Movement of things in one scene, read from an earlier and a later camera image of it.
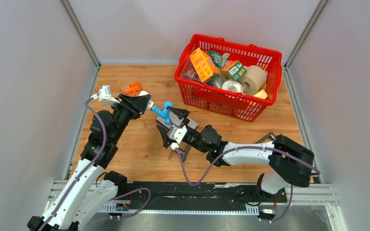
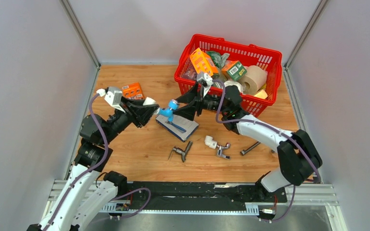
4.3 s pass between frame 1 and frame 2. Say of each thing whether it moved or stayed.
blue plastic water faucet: moved
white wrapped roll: stayed
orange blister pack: stayed
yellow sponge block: stayed
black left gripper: stayed
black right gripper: moved
